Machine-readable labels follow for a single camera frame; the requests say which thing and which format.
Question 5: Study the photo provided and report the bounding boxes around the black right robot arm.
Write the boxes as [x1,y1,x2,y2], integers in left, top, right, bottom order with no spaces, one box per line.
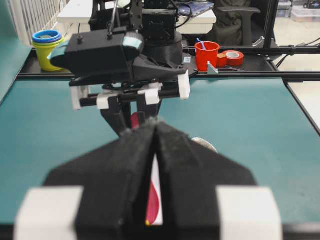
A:
[64,0,190,135]

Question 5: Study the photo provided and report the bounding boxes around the black office chair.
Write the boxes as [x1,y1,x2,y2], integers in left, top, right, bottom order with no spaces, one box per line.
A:
[205,0,261,46]

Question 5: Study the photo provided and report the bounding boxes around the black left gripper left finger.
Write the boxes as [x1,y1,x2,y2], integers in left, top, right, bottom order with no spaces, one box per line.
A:
[14,119,158,240]

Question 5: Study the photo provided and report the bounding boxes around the pink ceramic spoon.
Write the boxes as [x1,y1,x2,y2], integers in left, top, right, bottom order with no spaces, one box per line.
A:
[130,111,161,224]

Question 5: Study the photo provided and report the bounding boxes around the blue stick in cup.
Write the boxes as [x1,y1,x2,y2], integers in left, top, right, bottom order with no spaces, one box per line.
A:
[196,38,207,50]

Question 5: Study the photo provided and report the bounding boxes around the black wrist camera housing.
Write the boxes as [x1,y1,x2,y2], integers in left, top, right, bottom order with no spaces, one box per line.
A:
[48,27,144,77]

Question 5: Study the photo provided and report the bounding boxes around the red cup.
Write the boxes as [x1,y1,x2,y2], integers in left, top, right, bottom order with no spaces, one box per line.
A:
[195,41,220,72]

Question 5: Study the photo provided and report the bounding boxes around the white desk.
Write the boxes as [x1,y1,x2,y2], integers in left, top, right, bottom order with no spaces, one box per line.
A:
[56,0,217,35]

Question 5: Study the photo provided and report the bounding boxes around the stacked yellow blue cups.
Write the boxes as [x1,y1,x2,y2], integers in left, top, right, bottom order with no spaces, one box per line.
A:
[32,30,65,72]

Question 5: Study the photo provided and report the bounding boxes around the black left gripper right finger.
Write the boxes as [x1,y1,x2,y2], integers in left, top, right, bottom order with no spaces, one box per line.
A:
[155,122,283,240]

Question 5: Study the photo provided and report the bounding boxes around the red tape roll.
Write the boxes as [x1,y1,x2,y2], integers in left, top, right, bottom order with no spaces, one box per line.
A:
[217,50,245,68]

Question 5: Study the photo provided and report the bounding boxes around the metal corner bracket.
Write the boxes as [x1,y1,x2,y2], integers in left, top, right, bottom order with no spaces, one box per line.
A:
[207,61,219,75]

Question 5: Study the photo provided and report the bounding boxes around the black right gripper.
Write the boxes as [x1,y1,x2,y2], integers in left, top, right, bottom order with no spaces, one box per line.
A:
[69,54,191,137]

